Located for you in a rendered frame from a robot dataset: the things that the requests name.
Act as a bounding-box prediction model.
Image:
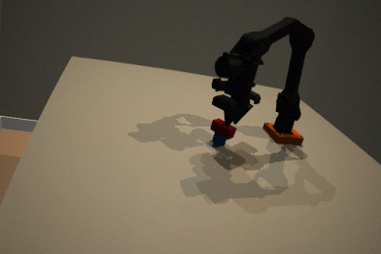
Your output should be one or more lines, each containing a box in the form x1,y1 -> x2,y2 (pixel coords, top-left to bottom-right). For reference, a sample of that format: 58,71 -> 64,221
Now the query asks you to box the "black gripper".
212,78 -> 260,127

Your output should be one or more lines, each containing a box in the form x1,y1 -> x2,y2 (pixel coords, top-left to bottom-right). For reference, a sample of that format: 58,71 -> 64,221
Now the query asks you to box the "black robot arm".
212,17 -> 315,134

